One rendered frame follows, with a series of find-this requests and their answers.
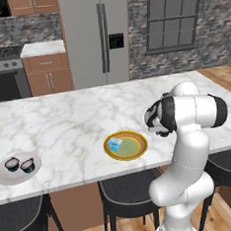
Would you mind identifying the brown kitchen island base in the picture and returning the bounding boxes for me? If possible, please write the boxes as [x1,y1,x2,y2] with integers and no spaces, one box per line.
[25,158,231,231]

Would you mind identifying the brown base cupboard white top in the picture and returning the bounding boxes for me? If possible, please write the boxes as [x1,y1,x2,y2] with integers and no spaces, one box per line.
[18,38,76,99]

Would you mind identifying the brown wall cupboards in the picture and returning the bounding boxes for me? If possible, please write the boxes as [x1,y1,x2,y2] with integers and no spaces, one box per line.
[6,0,60,18]

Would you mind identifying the black and steel range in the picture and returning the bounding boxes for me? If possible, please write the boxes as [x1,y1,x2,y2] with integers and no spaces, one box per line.
[0,43,33,103]

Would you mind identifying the dark teal yogurt container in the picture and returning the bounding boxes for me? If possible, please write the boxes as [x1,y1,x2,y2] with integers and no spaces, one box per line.
[3,156,22,174]
[18,156,38,176]

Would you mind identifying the stainless steel fridge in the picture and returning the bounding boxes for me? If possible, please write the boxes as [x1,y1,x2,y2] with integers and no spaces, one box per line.
[57,0,136,92]

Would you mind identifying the grey framed window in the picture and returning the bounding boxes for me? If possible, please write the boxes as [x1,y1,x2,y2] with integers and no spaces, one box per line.
[139,0,209,56]

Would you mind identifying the pale grey plate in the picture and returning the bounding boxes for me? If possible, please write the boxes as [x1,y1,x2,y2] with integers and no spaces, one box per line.
[0,150,44,188]

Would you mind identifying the yellow rimmed green plate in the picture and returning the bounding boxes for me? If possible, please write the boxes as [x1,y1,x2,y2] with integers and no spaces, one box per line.
[101,127,150,163]

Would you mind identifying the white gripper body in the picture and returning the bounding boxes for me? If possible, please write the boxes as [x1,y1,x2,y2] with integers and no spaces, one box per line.
[143,100,167,134]

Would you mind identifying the black bar stool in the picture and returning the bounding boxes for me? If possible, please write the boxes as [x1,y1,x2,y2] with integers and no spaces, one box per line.
[191,147,231,231]
[96,167,169,231]
[0,192,70,231]

